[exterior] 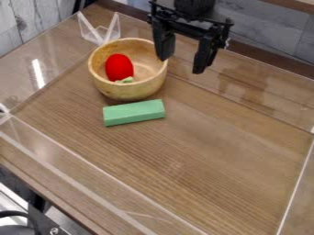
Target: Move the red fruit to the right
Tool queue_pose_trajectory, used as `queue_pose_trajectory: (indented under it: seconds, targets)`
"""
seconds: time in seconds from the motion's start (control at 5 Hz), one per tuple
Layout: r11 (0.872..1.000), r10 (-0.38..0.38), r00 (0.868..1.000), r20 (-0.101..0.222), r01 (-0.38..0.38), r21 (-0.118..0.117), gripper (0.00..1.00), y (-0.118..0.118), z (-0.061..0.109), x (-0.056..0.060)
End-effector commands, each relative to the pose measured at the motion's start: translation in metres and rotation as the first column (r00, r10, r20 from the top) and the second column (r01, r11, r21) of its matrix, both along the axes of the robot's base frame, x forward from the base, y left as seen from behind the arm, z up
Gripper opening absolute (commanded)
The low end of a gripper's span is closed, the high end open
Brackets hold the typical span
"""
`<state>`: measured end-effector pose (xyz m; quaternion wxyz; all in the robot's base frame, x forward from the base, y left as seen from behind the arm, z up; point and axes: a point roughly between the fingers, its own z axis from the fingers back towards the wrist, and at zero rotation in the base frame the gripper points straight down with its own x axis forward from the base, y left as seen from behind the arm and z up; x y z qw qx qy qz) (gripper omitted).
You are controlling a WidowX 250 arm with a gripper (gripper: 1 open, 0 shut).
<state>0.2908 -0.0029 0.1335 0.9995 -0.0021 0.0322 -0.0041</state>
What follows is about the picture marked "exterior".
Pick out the red strawberry toy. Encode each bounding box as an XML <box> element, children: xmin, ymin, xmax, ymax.
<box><xmin>104</xmin><ymin>53</ymin><xmax>134</xmax><ymax>82</ymax></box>

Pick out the black cable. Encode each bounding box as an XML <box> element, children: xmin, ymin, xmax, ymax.
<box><xmin>0</xmin><ymin>209</ymin><xmax>31</xmax><ymax>220</ymax></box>

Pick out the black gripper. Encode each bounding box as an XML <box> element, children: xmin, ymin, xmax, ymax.
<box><xmin>148</xmin><ymin>0</ymin><xmax>234</xmax><ymax>74</ymax></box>

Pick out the black metal table bracket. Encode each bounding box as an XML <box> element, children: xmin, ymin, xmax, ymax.
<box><xmin>27</xmin><ymin>205</ymin><xmax>71</xmax><ymax>235</ymax></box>

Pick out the green rectangular block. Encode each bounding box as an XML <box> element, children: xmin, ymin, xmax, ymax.
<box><xmin>103</xmin><ymin>99</ymin><xmax>166</xmax><ymax>127</ymax></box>

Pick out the clear acrylic corner bracket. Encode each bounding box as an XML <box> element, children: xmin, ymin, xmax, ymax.
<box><xmin>77</xmin><ymin>11</ymin><xmax>121</xmax><ymax>46</ymax></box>

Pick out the wooden bowl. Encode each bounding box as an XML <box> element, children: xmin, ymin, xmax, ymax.
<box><xmin>87</xmin><ymin>38</ymin><xmax>168</xmax><ymax>101</ymax></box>

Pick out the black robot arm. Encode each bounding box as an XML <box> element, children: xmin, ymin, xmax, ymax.
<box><xmin>148</xmin><ymin>0</ymin><xmax>234</xmax><ymax>74</ymax></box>

